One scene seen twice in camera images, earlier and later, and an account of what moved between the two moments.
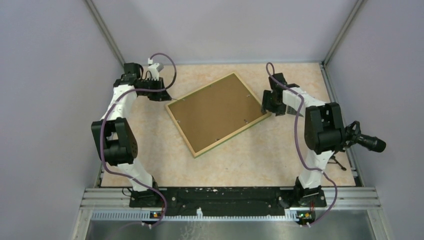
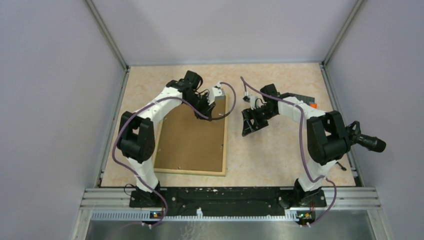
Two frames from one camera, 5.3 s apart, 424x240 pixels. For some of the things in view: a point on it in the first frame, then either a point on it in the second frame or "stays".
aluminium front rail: (360, 198) stays
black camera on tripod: (353, 135) stays
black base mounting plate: (227, 201) stays
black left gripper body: (152, 84) -> (200, 104)
